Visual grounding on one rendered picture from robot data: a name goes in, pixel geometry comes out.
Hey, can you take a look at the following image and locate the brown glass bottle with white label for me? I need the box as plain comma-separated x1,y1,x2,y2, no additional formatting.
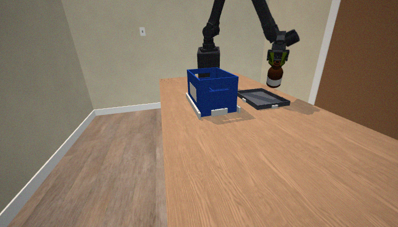
266,60,283,88

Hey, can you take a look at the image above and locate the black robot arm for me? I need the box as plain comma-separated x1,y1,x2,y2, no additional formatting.
200,0,300,53

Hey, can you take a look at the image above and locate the blue plastic crate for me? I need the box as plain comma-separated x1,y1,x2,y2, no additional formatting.
187,67,238,117

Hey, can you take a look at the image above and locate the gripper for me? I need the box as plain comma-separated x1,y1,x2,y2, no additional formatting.
267,49,290,68

